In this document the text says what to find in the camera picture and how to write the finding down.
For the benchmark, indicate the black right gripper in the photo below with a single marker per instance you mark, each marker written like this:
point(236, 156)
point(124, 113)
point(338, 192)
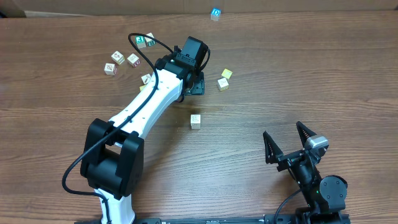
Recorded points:
point(273, 152)

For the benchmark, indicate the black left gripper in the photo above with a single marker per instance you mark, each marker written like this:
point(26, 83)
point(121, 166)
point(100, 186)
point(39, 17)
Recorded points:
point(198, 85)

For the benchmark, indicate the letter B wooden block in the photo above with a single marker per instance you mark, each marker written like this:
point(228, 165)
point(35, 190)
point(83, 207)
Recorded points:
point(195, 121)

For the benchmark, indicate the number five green block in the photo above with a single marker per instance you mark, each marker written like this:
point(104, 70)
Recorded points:
point(149, 41)

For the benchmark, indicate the red number three block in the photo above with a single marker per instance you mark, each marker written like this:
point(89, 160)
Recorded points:
point(133, 60)

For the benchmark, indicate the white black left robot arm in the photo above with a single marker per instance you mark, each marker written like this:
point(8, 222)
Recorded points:
point(113, 157)

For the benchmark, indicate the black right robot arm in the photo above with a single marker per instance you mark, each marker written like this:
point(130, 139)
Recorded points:
point(325, 196)

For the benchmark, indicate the scissors picture wooden block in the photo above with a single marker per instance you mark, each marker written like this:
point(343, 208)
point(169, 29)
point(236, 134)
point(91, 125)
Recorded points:
point(223, 84)

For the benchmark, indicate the yellow topped acorn block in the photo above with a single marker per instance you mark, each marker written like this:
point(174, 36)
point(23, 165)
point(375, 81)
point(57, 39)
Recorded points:
point(227, 73)

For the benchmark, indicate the hammer picture block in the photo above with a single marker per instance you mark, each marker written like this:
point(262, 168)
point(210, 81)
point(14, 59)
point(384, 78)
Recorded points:
point(146, 78)

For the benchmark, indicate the green letter H block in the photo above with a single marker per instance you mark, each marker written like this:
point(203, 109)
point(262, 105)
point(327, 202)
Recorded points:
point(140, 42)

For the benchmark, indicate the blue letter D block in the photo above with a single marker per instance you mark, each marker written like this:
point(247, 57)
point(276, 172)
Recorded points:
point(215, 14)

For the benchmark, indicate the wooden block red picture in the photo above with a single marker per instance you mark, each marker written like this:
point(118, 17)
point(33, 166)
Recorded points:
point(118, 57)

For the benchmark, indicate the wooden block crossed picture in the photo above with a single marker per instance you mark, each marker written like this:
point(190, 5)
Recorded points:
point(110, 69)

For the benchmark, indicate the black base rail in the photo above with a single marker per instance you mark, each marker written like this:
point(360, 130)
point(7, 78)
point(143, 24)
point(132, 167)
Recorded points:
point(266, 219)

